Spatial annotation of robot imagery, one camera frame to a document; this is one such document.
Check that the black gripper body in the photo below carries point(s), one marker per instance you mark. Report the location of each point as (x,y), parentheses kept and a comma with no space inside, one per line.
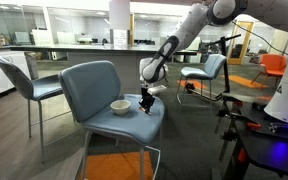
(147,99)

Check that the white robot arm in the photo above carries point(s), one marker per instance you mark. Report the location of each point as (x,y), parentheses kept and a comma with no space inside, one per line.
(220,13)

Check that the white bowl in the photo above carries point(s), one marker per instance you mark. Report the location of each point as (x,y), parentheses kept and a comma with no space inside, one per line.
(120,107)

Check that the black scooter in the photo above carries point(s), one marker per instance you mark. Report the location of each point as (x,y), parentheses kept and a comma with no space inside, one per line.
(222,42)

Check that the light blue chair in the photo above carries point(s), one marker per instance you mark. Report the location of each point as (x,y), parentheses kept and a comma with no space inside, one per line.
(92,90)

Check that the far blue chair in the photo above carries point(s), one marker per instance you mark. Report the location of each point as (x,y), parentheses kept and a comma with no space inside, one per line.
(211,69)

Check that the grey bar stool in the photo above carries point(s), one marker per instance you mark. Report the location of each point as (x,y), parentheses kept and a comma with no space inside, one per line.
(32,90)

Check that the long grey counter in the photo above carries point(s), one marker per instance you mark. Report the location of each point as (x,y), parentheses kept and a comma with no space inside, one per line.
(125,58)

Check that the orange armchair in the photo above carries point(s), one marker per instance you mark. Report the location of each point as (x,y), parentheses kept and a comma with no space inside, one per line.
(271,65)

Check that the black robot table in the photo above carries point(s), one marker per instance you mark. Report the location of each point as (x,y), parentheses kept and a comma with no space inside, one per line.
(261,140)

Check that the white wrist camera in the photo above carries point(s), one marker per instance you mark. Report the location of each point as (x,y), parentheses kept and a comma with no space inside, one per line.
(156,89)

